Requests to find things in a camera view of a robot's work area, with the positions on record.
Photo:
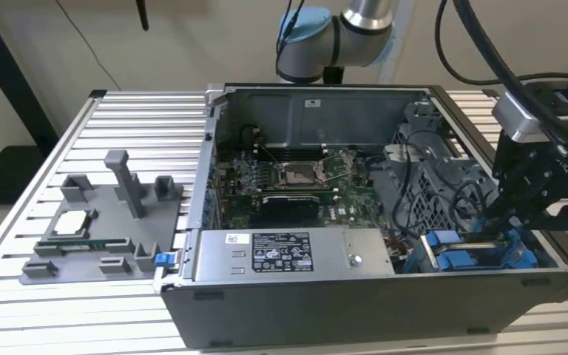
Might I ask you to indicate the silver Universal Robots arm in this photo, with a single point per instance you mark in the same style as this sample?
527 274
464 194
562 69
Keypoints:
358 40

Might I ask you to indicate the black RAM slot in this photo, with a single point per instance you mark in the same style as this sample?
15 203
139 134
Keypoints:
288 146
299 158
288 150
294 154

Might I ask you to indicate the blue plastic bay clip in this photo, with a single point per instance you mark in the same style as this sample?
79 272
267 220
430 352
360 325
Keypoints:
451 262

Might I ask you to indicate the grey perforated drive cage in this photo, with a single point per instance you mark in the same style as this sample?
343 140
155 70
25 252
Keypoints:
427 199

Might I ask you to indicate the green motherboard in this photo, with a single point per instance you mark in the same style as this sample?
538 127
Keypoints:
352 199

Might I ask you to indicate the silver power supply unit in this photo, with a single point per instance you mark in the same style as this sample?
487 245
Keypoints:
334 247

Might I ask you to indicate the CPU socket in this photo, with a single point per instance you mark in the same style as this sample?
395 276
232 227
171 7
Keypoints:
296 176

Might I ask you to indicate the graphics card with black fan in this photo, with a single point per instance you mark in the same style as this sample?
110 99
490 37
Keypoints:
288 203

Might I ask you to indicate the dark grey PC case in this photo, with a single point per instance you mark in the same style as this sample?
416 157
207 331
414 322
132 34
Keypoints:
314 314

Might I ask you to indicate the blue case latch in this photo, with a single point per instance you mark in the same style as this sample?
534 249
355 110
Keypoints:
164 259

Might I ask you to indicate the grey parts rack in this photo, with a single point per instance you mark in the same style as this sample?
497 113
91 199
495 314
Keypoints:
111 218

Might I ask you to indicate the green RAM stick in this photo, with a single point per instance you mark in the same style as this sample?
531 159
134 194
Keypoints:
99 244

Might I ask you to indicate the silver CPU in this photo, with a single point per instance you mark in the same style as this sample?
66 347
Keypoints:
72 223

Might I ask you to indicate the black antenna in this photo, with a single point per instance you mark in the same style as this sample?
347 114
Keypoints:
142 15

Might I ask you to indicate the black stand base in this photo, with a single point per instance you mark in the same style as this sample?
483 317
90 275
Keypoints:
8 174

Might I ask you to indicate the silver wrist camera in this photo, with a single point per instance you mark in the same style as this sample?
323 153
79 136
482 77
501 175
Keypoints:
517 114

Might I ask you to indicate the black stand post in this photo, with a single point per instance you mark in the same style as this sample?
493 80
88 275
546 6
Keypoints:
3 55

